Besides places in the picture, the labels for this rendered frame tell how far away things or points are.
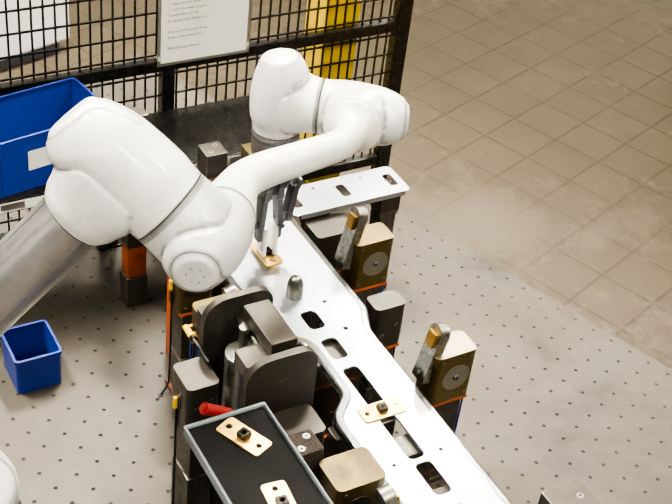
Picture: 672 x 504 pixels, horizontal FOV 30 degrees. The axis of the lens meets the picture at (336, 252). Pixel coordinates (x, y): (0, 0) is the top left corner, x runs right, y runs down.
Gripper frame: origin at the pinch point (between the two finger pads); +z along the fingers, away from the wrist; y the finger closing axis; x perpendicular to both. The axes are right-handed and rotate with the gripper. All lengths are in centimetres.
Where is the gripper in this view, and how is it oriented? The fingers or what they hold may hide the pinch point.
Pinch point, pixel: (267, 238)
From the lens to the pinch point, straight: 249.7
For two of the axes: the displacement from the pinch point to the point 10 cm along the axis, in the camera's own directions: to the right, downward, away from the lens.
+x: -4.8, -5.7, 6.7
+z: -1.0, 7.9, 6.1
